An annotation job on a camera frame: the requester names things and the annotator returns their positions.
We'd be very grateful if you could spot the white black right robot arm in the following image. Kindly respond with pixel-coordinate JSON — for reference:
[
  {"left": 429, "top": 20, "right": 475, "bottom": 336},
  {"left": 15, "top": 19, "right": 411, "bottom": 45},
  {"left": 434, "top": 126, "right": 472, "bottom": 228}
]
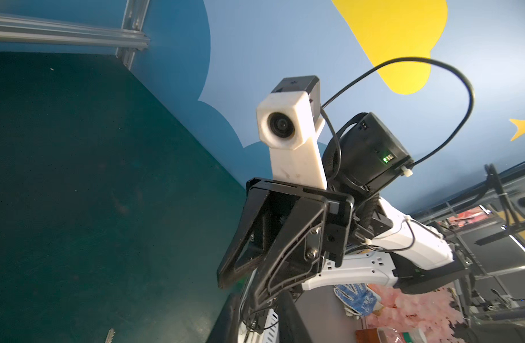
[{"left": 217, "top": 111, "right": 467, "bottom": 309}]

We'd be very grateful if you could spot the aluminium right corner post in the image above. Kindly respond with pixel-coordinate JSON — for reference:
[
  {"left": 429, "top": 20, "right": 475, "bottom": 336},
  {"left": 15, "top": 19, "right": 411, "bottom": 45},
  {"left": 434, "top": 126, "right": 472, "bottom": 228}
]
[{"left": 116, "top": 0, "right": 150, "bottom": 70}]

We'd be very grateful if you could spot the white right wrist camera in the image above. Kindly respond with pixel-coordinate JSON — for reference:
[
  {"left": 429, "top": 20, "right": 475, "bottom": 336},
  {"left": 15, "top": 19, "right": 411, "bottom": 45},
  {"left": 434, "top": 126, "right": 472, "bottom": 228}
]
[{"left": 256, "top": 75, "right": 328, "bottom": 190}]

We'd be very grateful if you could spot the aluminium back frame rail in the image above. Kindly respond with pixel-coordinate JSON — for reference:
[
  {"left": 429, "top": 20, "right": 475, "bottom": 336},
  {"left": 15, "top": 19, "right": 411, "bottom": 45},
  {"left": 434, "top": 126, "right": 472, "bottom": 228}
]
[{"left": 0, "top": 14, "right": 150, "bottom": 50}]

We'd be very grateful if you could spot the blue white work glove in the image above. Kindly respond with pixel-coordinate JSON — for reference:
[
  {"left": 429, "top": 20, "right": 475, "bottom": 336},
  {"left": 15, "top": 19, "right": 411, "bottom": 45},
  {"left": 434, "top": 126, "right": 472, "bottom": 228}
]
[{"left": 333, "top": 284, "right": 383, "bottom": 319}]

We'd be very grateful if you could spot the pink fluffy material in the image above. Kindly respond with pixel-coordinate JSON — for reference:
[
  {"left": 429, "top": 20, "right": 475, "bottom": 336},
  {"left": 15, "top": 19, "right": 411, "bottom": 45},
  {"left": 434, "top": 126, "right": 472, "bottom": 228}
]
[{"left": 366, "top": 284, "right": 464, "bottom": 342}]

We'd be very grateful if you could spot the black right camera cable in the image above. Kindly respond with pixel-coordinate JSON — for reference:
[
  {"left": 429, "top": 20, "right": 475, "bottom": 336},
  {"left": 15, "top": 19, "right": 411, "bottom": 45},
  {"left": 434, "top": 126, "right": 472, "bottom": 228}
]
[{"left": 320, "top": 56, "right": 476, "bottom": 172}]

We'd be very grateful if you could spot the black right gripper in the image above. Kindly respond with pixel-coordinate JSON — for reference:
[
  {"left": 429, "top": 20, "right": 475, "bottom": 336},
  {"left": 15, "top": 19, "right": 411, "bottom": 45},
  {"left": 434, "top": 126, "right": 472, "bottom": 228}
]
[{"left": 217, "top": 177, "right": 355, "bottom": 310}]

